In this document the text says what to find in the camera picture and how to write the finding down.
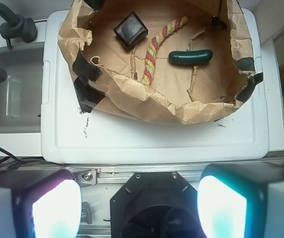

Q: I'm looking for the crumpled brown paper bag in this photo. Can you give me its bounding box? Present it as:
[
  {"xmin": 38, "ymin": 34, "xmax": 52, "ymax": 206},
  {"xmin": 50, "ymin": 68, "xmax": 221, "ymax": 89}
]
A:
[{"xmin": 58, "ymin": 0, "xmax": 263, "ymax": 124}]

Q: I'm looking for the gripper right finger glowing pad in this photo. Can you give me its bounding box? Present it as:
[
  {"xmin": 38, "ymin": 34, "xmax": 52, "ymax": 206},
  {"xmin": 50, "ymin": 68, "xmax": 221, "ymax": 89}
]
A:
[{"xmin": 197, "ymin": 162, "xmax": 284, "ymax": 238}]

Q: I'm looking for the white plastic bin lid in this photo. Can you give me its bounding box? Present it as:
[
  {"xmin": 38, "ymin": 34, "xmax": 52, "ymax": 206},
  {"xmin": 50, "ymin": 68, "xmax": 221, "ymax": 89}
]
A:
[{"xmin": 41, "ymin": 10, "xmax": 270, "ymax": 164}]

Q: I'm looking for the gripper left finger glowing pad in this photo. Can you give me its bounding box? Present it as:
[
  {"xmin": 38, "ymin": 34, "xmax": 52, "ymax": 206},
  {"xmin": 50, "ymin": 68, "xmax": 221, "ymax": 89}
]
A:
[{"xmin": 0, "ymin": 169, "xmax": 82, "ymax": 238}]

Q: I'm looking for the black cable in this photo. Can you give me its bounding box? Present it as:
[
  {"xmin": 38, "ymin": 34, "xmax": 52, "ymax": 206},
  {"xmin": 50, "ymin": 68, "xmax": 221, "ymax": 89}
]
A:
[{"xmin": 0, "ymin": 138, "xmax": 58, "ymax": 170}]

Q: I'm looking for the grey toy sink basin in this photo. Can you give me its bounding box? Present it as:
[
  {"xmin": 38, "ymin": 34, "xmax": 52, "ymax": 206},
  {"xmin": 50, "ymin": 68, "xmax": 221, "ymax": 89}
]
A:
[{"xmin": 0, "ymin": 42, "xmax": 44, "ymax": 133}]

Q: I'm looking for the dark green plastic pickle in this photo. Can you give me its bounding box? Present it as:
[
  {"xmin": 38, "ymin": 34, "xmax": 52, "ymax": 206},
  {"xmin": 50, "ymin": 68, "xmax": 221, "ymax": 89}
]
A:
[{"xmin": 168, "ymin": 50, "xmax": 213, "ymax": 65}]

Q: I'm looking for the colourful twisted rope toy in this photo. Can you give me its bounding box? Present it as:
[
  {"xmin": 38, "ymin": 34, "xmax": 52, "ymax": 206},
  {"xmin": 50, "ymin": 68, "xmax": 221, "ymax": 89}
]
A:
[{"xmin": 141, "ymin": 16, "xmax": 188, "ymax": 86}]

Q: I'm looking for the black square block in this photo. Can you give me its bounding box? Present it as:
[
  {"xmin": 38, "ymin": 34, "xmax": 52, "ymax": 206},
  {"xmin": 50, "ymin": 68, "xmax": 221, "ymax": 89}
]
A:
[{"xmin": 114, "ymin": 11, "xmax": 148, "ymax": 51}]

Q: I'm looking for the aluminium rail frame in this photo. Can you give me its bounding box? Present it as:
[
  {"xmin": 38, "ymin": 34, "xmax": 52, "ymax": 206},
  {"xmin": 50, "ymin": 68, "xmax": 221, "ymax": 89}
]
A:
[{"xmin": 67, "ymin": 163, "xmax": 207, "ymax": 186}]

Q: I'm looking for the black octagonal mount plate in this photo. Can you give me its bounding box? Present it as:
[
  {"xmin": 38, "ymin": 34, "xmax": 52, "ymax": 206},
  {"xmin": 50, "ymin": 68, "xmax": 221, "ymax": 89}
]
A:
[{"xmin": 110, "ymin": 172, "xmax": 205, "ymax": 238}]

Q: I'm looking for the dark grey toy faucet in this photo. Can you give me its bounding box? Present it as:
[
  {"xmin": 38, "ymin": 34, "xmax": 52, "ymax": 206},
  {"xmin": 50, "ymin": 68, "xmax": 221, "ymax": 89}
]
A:
[{"xmin": 0, "ymin": 2, "xmax": 38, "ymax": 83}]

